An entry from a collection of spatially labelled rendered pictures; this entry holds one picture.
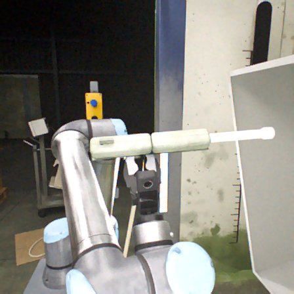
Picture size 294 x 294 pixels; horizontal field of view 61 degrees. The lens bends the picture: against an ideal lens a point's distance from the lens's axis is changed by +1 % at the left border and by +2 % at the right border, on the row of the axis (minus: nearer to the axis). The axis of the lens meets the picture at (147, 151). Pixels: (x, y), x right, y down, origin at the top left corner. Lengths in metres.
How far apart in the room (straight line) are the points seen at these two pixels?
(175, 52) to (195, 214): 1.24
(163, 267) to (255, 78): 1.18
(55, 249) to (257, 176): 1.12
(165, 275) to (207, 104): 1.57
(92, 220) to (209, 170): 1.55
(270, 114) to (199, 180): 0.76
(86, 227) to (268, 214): 1.32
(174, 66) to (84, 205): 1.44
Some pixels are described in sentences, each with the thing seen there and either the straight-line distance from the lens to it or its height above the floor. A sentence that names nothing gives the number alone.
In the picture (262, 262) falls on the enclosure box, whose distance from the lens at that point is 1.80.
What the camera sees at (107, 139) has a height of 1.39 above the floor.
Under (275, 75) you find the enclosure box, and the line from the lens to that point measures 1.51.
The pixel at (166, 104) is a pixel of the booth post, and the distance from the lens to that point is 1.80.
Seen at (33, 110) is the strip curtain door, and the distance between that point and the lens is 11.23.
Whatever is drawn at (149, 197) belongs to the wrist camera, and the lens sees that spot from 0.57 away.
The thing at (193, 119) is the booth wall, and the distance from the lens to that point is 1.86.
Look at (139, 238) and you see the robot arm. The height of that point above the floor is 1.19.
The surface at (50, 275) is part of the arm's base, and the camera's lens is 1.35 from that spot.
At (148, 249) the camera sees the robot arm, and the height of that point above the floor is 1.17.
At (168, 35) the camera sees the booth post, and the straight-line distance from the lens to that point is 1.86.
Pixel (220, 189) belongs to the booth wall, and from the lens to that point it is 2.05.
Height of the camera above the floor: 1.48
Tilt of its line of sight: 11 degrees down
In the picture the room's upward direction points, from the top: straight up
